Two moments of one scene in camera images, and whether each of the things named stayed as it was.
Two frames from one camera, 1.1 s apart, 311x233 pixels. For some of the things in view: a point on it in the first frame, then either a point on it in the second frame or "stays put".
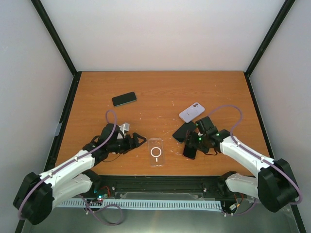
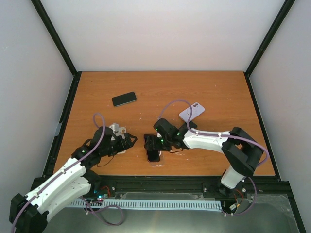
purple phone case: x=192 y=111 stays put
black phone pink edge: x=189 y=152 to x=153 y=156
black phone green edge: x=124 y=99 stays put
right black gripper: x=190 y=140 to x=152 y=144
